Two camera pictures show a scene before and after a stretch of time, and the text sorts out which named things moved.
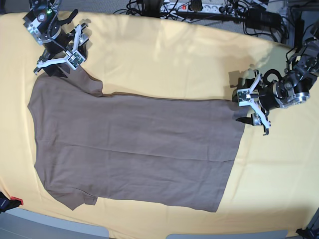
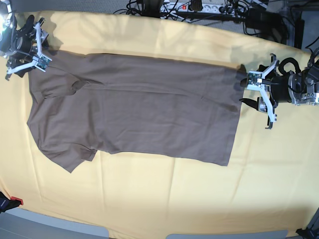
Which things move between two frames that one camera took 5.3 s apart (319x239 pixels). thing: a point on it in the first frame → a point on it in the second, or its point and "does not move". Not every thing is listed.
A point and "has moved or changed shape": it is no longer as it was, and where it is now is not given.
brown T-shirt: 91,145 has moved or changed shape
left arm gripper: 74,41 → 27,45
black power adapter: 258,18 does not move
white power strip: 185,8 does not move
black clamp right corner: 307,233 does not move
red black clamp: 7,204 does not move
